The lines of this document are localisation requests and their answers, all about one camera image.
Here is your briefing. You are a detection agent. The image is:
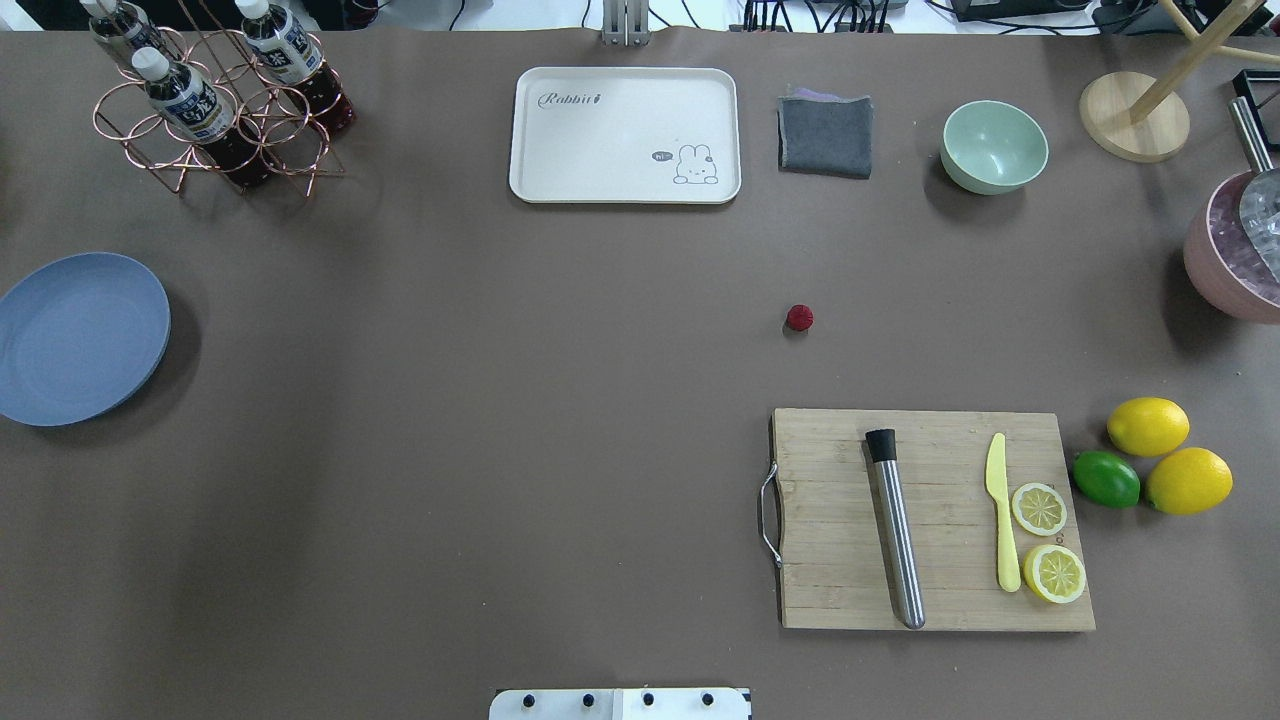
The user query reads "blue round plate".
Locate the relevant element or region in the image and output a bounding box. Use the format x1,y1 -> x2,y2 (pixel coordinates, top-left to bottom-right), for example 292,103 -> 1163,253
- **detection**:
1,252 -> 172,427

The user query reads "red strawberry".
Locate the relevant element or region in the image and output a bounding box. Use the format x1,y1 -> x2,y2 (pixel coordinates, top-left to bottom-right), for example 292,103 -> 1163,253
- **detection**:
785,304 -> 815,333

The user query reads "cream rabbit tray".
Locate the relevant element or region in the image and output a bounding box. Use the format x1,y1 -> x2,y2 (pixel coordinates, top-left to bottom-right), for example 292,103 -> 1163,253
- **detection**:
508,67 -> 742,205

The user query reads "steel muddler black tip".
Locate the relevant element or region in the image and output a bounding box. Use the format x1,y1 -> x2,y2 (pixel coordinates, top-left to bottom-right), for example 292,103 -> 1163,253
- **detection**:
865,428 -> 925,630

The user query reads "grey folded cloth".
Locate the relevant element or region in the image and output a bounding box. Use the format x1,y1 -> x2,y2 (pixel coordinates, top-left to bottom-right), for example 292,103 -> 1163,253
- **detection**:
777,87 -> 876,179

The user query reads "wooden cutting board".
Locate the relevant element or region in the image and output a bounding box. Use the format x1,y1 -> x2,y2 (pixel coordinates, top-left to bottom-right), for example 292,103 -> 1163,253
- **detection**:
771,407 -> 1096,632

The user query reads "yellow plastic knife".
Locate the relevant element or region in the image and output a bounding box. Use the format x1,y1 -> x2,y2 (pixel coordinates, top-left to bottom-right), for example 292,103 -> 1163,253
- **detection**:
984,432 -> 1021,593

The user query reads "mint green bowl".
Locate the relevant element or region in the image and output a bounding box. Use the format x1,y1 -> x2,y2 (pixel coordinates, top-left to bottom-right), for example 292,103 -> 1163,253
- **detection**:
940,100 -> 1050,196

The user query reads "upper lemon slice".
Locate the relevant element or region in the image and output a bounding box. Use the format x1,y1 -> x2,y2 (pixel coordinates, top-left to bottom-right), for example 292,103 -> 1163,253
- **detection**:
1010,483 -> 1068,537

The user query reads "lemon slice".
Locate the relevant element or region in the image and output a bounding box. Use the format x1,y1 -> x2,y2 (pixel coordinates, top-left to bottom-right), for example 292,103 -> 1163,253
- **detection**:
1010,483 -> 1068,537
1021,544 -> 1087,603

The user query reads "lower lemon slice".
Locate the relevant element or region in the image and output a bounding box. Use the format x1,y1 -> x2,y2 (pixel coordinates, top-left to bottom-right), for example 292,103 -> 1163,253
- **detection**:
1021,544 -> 1087,603

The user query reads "green lime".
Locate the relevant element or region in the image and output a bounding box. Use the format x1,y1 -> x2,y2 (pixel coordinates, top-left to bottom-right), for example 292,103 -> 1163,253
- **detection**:
1071,451 -> 1142,509

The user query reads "right rear tea bottle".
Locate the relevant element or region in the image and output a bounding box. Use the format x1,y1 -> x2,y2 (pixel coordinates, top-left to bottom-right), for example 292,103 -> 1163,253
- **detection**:
236,1 -> 356,135

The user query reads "tea bottle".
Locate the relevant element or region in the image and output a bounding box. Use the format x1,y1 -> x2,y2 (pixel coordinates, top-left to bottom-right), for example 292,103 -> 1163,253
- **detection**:
236,1 -> 356,135
79,0 -> 179,74
132,47 -> 273,188

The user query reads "upper yellow lemon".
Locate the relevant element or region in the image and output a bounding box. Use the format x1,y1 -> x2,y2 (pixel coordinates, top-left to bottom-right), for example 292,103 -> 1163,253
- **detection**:
1106,397 -> 1190,457

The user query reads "yellow lemon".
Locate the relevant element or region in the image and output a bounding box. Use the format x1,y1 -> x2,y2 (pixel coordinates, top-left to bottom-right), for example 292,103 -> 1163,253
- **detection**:
1106,397 -> 1190,457
1146,447 -> 1234,515

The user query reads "front tea bottle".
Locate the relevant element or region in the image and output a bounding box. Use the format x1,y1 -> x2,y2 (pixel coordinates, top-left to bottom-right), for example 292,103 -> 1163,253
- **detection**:
132,47 -> 273,188

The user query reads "wooden cup stand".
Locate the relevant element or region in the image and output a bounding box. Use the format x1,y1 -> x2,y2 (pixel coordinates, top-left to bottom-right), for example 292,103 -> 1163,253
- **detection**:
1078,1 -> 1279,163

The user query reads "lower yellow lemon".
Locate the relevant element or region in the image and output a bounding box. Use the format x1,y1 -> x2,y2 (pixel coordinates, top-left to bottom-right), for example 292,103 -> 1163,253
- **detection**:
1146,447 -> 1234,515

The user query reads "pink bowl of ice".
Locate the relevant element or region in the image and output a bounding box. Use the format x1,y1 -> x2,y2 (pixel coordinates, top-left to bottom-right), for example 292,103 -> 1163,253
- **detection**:
1183,170 -> 1279,325

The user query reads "left rear tea bottle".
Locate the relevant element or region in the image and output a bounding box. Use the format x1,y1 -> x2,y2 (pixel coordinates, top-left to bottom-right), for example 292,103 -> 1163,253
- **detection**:
79,0 -> 179,74

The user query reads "aluminium frame post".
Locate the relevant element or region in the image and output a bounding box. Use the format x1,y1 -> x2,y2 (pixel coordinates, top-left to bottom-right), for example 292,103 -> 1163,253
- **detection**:
602,0 -> 652,47

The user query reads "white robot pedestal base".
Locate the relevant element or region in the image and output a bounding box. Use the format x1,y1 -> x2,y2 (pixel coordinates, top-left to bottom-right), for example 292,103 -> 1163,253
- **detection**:
488,687 -> 753,719

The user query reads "copper wire bottle rack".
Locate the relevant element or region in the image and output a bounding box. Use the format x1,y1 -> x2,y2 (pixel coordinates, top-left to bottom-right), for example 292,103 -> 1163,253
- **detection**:
83,1 -> 355,196

